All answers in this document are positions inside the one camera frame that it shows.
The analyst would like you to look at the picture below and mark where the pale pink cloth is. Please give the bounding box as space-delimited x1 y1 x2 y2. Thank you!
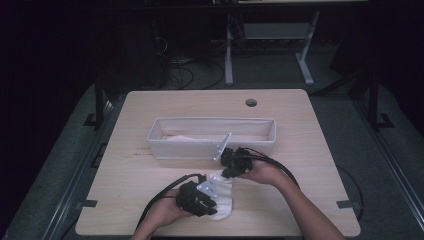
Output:
164 134 215 143

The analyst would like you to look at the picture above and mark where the person's right hand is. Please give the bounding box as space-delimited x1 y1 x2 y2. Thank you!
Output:
238 155 292 188

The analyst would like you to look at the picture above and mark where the white fabric storage box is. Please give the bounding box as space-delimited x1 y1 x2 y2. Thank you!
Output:
146 116 277 161

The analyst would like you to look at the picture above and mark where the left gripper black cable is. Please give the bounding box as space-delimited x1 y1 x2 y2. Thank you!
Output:
134 173 206 232

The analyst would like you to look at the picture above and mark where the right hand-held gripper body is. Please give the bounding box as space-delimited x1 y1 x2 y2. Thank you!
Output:
213 132 255 174

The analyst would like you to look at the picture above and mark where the tangle of floor cables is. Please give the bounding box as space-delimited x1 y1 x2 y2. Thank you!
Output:
164 54 227 91

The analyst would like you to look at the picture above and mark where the aluminium floor rail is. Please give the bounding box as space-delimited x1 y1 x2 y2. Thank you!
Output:
353 99 424 231
41 99 118 240

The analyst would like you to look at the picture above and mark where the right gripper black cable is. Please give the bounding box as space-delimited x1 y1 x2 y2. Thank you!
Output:
238 147 300 188

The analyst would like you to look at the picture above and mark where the thin black cable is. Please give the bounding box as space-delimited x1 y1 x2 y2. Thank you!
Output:
335 164 365 222

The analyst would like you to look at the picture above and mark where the black table bracket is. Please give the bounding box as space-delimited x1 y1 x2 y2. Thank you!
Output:
75 199 99 210
336 199 363 211

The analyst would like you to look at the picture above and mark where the person's left hand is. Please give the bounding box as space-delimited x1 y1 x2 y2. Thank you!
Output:
145 188 195 232

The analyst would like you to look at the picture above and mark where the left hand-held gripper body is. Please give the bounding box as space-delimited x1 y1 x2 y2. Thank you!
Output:
175 175 222 215

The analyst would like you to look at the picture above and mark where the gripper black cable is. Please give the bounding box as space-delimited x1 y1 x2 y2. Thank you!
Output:
238 147 300 188
134 173 206 232

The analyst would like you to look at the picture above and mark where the white sock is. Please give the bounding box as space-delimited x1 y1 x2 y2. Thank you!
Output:
206 170 236 221

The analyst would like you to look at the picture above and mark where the white metal desk frame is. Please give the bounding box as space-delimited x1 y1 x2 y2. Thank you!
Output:
213 0 368 87

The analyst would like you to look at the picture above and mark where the black metal stand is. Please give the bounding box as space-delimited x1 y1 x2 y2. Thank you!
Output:
83 74 108 130
365 71 395 132

